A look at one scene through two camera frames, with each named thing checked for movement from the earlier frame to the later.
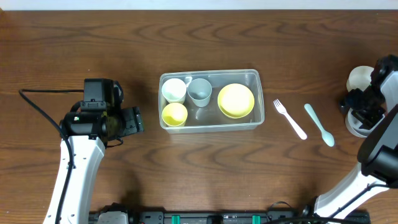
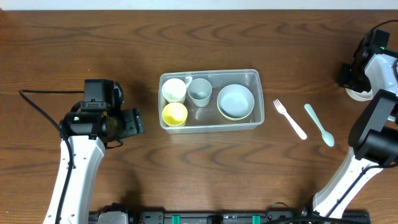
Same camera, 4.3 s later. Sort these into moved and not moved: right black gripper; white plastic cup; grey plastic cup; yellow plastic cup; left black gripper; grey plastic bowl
Moved: grey plastic bowl; right black gripper
Not moved: white plastic cup; yellow plastic cup; grey plastic cup; left black gripper
